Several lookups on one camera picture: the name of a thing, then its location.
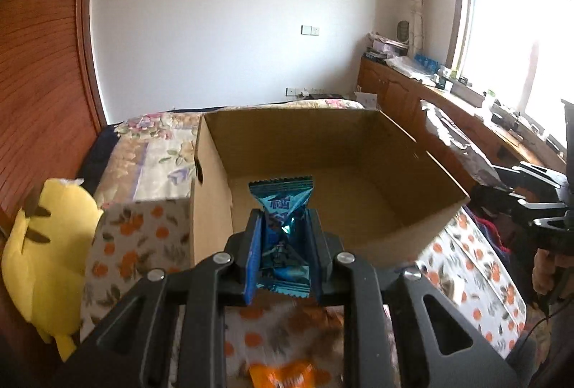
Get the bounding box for red cloth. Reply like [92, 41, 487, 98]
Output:
[475, 213, 514, 256]

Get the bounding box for stack of boxes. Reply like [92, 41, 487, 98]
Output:
[365, 33, 409, 64]

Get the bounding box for long wooden cabinet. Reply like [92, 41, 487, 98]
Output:
[358, 56, 566, 187]

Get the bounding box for white plastic bags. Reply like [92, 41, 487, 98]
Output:
[388, 56, 438, 83]

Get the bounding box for floral quilt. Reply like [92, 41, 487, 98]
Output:
[96, 98, 365, 206]

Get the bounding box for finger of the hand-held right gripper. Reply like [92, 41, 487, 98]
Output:
[470, 184, 573, 224]
[492, 162, 568, 192]

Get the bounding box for cardboard box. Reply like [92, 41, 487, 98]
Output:
[190, 107, 471, 270]

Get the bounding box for wooden framed window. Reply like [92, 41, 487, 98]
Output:
[447, 0, 574, 140]

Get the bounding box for yellow plush toy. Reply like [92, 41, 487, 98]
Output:
[1, 178, 105, 362]

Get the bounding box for person's dark trousers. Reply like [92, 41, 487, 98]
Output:
[504, 323, 557, 388]

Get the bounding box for person's right hand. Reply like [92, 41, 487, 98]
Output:
[533, 249, 562, 295]

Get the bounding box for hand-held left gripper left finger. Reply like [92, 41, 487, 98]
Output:
[67, 209, 266, 388]

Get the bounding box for dark blue cloth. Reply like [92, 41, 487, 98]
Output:
[78, 125, 122, 191]

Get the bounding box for clear plastic cover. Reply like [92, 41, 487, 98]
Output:
[420, 100, 500, 188]

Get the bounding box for wooden panelled wardrobe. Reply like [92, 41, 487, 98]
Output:
[0, 0, 108, 236]

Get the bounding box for orange-print pillow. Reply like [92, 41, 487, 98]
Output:
[81, 198, 194, 346]

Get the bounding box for orange-print bedsheet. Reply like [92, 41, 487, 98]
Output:
[81, 209, 527, 388]

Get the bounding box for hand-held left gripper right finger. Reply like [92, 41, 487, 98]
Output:
[305, 209, 521, 388]

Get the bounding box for orange snack packet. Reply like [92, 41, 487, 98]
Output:
[248, 362, 320, 388]

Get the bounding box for blue snack packet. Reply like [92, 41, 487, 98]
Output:
[249, 176, 315, 296]

